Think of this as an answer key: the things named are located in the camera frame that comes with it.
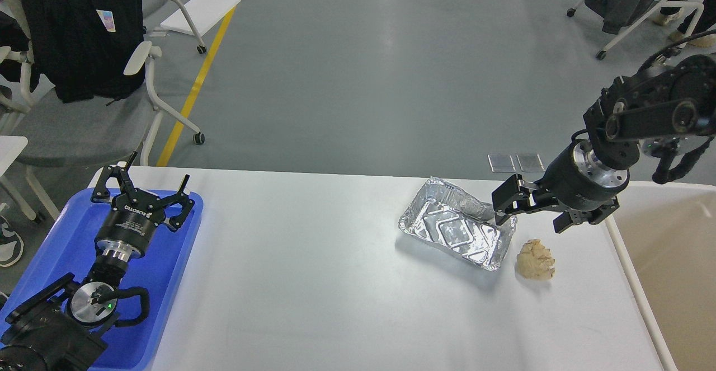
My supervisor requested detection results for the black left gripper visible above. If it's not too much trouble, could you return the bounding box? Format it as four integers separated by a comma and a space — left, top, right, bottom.
91, 151, 196, 259

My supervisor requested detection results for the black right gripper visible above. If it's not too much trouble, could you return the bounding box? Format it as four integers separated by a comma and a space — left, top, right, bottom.
492, 139, 630, 234

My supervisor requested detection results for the aluminium foil tray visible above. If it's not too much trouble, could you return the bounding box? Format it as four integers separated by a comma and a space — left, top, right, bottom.
397, 177, 517, 271

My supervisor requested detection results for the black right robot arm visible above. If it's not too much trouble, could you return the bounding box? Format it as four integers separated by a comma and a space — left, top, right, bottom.
492, 41, 715, 233

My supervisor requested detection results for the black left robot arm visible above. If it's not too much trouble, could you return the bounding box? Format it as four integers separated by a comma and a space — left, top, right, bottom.
2, 164, 204, 370

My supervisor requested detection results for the right floor socket plate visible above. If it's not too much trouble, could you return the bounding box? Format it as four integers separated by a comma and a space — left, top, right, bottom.
516, 153, 545, 173

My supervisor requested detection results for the floor socket plate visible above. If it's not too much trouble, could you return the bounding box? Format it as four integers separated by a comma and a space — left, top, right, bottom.
487, 153, 516, 173
516, 153, 545, 173

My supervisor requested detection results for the crumpled beige paper ball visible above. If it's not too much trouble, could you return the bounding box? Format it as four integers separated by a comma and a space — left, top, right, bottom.
516, 239, 555, 281

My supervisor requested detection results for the left floor socket plate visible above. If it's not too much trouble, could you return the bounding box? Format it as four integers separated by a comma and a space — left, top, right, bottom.
487, 153, 516, 173

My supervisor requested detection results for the grey office chair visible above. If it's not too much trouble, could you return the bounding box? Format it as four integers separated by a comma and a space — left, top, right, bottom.
2, 1, 205, 219

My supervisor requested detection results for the blue plastic tray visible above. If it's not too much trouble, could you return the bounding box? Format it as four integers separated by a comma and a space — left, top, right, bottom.
0, 189, 204, 371

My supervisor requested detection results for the beige plastic bin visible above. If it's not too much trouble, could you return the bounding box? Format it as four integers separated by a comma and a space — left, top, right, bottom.
607, 181, 715, 370

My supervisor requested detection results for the black and white sneaker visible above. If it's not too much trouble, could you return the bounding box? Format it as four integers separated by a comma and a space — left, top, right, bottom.
1, 216, 25, 268

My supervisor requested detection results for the white side table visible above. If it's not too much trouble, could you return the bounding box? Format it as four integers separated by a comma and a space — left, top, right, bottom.
0, 135, 61, 222

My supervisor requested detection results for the black jacket on chair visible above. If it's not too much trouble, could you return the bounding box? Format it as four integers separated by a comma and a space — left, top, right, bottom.
5, 0, 145, 103

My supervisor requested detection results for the person's beige shoe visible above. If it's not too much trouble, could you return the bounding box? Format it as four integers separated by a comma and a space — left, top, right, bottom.
668, 30, 715, 48

